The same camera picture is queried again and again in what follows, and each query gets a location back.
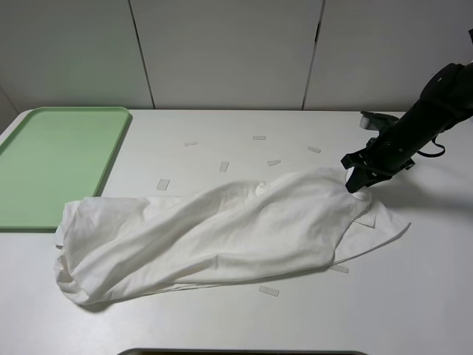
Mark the white short sleeve shirt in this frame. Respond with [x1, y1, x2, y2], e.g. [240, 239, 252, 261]
[54, 168, 409, 306]

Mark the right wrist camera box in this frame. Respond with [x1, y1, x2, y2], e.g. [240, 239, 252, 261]
[360, 111, 398, 132]

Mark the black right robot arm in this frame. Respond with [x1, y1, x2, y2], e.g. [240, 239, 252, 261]
[341, 64, 472, 193]

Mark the green plastic tray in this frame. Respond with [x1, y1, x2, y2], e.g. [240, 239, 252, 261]
[1, 107, 132, 230]

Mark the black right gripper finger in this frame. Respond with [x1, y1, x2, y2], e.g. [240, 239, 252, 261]
[345, 166, 373, 193]

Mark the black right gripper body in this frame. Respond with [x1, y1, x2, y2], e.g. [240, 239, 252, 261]
[341, 137, 415, 185]

